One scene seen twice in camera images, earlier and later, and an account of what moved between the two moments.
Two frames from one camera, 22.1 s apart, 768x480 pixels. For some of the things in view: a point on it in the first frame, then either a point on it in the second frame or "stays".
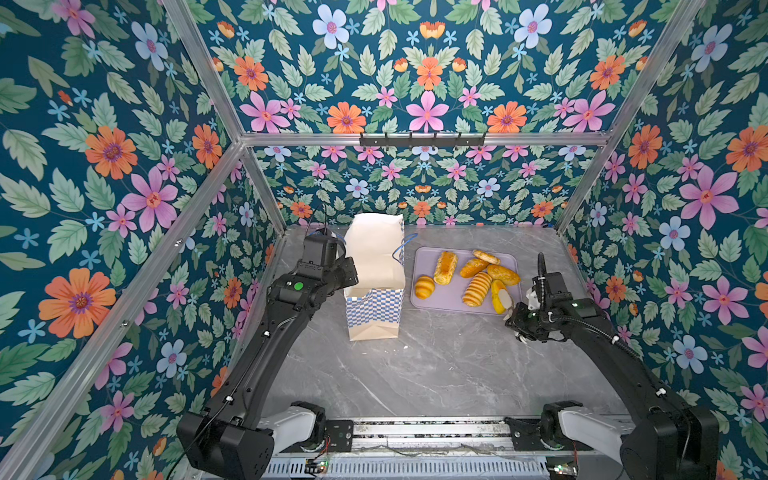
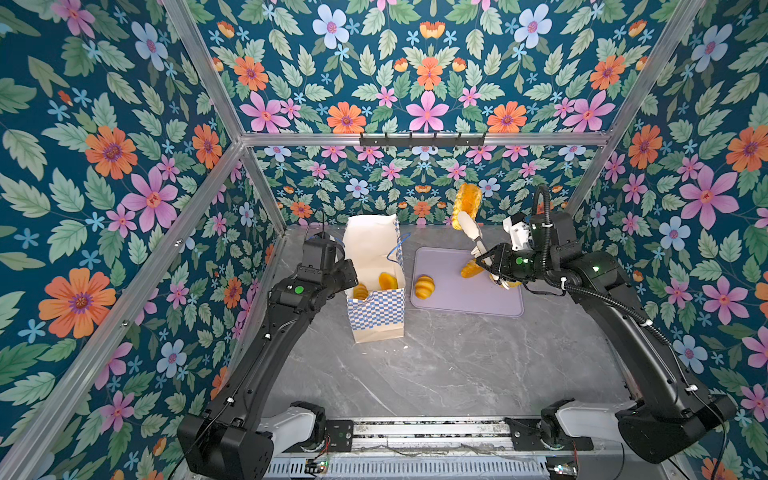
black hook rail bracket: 422,141 stays
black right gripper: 516,322 → 500,258
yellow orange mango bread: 496,286 → 387,282
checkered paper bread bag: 376,243 stays
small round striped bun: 424,287 stays
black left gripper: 351,273 stays
